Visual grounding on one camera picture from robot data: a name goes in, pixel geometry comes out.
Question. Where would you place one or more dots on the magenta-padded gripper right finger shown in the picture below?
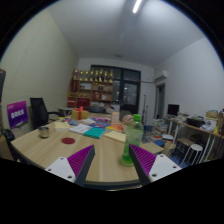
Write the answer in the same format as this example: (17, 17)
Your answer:
(163, 166)

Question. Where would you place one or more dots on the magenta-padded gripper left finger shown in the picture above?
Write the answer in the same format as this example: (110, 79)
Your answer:
(58, 166)

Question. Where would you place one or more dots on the green-capped clear drink bottle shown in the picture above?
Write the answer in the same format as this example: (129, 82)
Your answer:
(133, 136)

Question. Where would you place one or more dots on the flat round red coaster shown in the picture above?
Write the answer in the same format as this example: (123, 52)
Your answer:
(68, 140)

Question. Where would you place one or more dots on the white round stool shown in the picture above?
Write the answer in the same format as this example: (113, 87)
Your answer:
(195, 148)

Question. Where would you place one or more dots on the small stainless steel cup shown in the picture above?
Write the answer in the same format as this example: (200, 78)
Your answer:
(44, 132)

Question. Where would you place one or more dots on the yellow paper sheet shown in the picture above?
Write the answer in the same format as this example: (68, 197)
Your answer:
(62, 125)

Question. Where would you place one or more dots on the white paper booklet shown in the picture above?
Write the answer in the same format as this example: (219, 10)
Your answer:
(80, 128)

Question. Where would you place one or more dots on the teal book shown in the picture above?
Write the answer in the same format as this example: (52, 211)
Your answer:
(94, 132)

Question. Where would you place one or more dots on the cluttered side desk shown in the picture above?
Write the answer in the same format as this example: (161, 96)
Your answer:
(200, 126)

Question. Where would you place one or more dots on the yellow gift box red ribbon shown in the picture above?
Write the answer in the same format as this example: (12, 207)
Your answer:
(79, 114)

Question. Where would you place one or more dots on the pale yellow notebook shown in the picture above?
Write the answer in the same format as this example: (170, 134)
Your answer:
(115, 136)

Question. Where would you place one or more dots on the black computer monitor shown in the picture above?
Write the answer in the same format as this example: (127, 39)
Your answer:
(173, 109)

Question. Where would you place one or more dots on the blue book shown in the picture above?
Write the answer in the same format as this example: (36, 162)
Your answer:
(98, 125)

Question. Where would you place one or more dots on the black bag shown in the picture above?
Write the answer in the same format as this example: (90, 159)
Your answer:
(8, 136)

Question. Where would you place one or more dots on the black office chair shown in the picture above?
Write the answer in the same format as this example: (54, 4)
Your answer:
(38, 111)

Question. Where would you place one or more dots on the pink flowers in white pot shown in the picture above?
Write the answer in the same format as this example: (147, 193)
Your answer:
(126, 119)

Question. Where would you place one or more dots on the orange book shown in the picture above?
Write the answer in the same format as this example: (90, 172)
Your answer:
(115, 127)

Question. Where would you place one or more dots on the pink packaged box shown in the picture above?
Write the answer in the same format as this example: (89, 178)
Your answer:
(101, 119)

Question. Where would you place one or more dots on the purple sign board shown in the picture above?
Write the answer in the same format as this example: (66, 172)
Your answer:
(17, 114)

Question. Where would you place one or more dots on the orange standing card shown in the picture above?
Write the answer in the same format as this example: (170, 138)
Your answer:
(115, 118)

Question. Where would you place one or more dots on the wooden shelf unit with trophies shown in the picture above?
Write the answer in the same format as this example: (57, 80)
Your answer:
(90, 93)

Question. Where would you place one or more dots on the dark glass door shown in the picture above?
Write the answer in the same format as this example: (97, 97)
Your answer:
(128, 90)

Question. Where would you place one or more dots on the dark brown suitcase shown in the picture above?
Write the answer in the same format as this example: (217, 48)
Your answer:
(2, 83)

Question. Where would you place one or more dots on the white wall air conditioner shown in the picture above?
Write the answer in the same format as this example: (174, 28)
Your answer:
(160, 75)

